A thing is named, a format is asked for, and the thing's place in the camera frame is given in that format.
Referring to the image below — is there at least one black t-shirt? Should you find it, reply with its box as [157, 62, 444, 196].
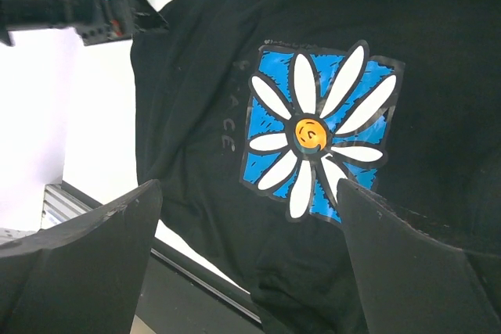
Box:
[131, 0, 500, 333]

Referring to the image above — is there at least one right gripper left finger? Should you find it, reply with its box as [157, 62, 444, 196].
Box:
[1, 180, 162, 333]

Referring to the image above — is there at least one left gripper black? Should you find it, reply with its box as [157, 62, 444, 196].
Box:
[1, 0, 169, 47]

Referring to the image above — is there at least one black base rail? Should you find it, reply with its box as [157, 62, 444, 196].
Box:
[34, 181, 264, 333]

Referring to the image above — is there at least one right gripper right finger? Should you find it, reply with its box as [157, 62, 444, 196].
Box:
[337, 179, 500, 333]

